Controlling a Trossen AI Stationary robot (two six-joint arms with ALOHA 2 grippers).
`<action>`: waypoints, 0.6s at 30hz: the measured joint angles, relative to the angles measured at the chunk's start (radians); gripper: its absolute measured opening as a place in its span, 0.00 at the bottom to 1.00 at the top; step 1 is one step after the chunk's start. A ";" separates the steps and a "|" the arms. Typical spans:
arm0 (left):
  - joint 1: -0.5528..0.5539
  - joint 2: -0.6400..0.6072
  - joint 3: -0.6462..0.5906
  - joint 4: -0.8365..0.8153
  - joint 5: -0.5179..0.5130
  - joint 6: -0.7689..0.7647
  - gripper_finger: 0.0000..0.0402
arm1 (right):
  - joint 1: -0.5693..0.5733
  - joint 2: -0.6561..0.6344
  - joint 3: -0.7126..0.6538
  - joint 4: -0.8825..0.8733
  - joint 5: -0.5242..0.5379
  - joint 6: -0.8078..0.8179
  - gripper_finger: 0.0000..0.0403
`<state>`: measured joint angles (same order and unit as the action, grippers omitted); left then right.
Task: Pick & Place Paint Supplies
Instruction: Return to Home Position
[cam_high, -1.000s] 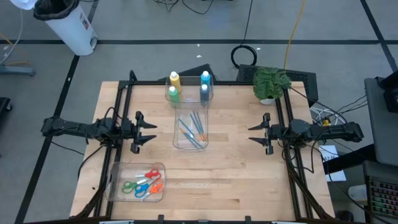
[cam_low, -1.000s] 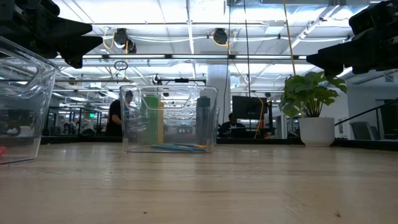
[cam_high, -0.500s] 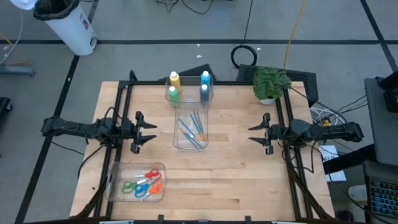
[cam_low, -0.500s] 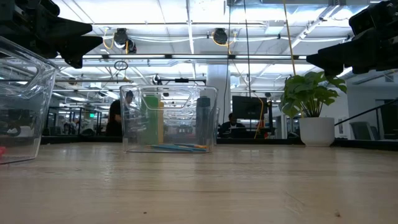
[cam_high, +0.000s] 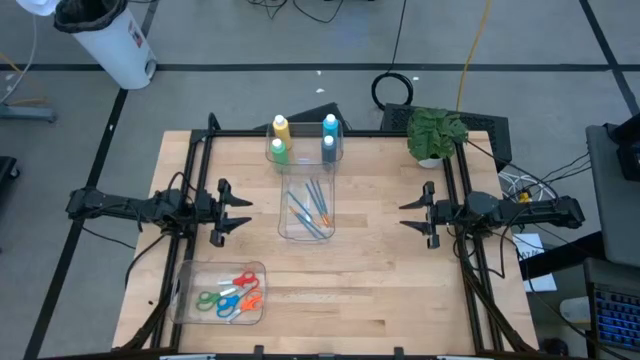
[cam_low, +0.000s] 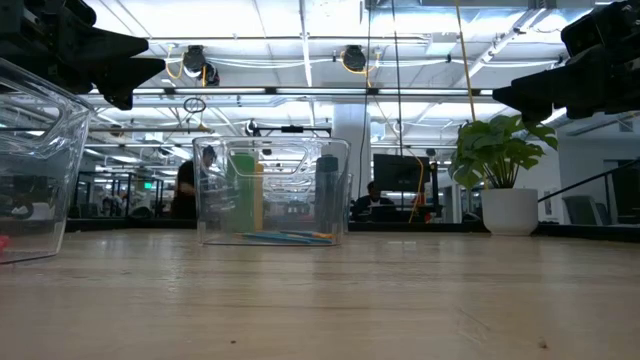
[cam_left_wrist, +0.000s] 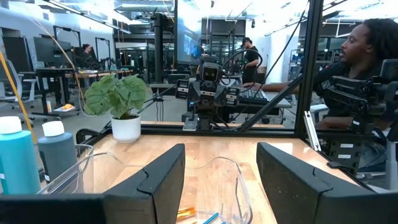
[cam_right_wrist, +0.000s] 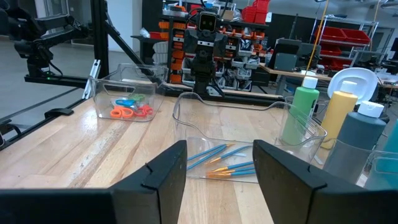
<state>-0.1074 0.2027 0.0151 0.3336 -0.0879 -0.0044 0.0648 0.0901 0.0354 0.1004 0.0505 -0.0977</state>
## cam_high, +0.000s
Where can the black electronic box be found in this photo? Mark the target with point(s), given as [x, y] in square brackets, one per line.
[627, 150]

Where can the wide clear plastic bin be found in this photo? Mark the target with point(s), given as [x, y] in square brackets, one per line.
[305, 140]

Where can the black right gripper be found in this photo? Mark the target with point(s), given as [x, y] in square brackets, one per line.
[447, 215]

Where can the yellow paint bottle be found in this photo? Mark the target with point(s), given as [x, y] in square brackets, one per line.
[282, 132]

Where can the green plant in white pot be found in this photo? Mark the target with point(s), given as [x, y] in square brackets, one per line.
[435, 132]

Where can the white paper sheet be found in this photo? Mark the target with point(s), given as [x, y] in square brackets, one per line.
[530, 245]

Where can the white trash can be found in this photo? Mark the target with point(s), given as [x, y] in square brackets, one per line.
[115, 50]

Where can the narrow clear plastic bin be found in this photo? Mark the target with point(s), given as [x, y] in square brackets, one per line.
[287, 180]

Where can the grey side desk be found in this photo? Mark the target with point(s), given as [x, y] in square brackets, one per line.
[615, 210]

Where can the smooth black computer tower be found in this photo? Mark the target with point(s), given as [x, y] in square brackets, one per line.
[320, 114]

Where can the backlit computer keyboard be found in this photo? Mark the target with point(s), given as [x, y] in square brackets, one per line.
[617, 317]

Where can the grey cart base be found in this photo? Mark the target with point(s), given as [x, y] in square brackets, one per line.
[25, 112]

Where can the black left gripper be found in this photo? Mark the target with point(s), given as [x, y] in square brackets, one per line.
[207, 210]

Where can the turquoise paint bottle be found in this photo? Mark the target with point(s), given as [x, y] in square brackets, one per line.
[330, 127]

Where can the large clear plastic bin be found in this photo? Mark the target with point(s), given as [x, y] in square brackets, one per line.
[185, 285]

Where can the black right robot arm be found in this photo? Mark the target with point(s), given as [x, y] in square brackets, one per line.
[525, 212]

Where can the green paint bottle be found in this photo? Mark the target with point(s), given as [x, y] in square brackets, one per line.
[280, 154]

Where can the dark grey-blue paint bottle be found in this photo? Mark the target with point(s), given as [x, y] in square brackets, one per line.
[329, 150]

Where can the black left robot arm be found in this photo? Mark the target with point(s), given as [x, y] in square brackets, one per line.
[125, 207]

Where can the perforated black computer case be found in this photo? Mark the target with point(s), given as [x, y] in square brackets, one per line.
[395, 117]

